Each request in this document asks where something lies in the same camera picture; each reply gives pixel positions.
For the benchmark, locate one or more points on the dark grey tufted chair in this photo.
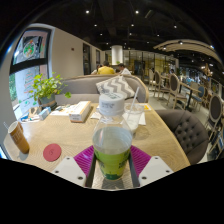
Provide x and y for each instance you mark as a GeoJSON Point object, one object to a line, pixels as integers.
{"type": "Point", "coordinates": [186, 133]}

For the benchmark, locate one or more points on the flat round red coaster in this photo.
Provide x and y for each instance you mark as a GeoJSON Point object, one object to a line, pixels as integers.
{"type": "Point", "coordinates": [52, 152]}

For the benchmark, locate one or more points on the round food window poster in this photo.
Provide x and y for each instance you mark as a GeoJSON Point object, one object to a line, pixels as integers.
{"type": "Point", "coordinates": [28, 49]}

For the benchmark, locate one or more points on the clear plastic cup with straw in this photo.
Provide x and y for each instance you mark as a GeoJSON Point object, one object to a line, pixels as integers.
{"type": "Point", "coordinates": [134, 120]}

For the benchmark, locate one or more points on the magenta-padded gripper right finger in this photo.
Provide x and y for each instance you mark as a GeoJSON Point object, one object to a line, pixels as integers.
{"type": "Point", "coordinates": [151, 168]}

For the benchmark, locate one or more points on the printed paper leaflets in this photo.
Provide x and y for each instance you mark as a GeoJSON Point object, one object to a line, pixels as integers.
{"type": "Point", "coordinates": [63, 110]}

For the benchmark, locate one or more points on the green potted plant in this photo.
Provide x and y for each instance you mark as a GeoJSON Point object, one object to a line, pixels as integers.
{"type": "Point", "coordinates": [46, 88]}

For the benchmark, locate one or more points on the group of ceiling lights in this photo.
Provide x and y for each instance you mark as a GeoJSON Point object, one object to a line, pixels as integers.
{"type": "Point", "coordinates": [136, 12]}

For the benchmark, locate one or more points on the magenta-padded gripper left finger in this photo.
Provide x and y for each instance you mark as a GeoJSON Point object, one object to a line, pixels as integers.
{"type": "Point", "coordinates": [71, 168]}

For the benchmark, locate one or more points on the light blue tissue pack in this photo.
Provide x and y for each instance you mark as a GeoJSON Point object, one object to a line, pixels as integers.
{"type": "Point", "coordinates": [44, 113]}

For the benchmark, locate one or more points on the group of wooden dining chairs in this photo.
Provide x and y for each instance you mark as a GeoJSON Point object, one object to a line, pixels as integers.
{"type": "Point", "coordinates": [175, 88]}

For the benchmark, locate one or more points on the grey curved sofa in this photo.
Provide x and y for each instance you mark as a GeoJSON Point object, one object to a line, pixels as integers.
{"type": "Point", "coordinates": [81, 86]}

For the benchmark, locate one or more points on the grey white chevron cushion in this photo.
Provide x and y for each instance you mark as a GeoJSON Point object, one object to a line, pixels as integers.
{"type": "Point", "coordinates": [115, 86]}

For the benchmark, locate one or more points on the clear green-labelled drink bottle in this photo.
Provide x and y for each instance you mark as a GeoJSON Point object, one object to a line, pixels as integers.
{"type": "Point", "coordinates": [111, 146]}

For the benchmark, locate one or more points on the person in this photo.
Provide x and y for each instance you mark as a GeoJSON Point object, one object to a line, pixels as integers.
{"type": "Point", "coordinates": [124, 70]}
{"type": "Point", "coordinates": [94, 70]}
{"type": "Point", "coordinates": [106, 70]}

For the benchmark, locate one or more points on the long white cardboard box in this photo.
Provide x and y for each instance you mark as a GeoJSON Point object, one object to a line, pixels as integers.
{"type": "Point", "coordinates": [79, 112]}

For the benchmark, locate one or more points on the brown paper cup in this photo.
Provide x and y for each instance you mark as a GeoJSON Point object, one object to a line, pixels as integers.
{"type": "Point", "coordinates": [19, 138]}

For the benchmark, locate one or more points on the white paper napkin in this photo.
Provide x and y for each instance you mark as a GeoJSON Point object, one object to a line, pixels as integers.
{"type": "Point", "coordinates": [142, 118]}

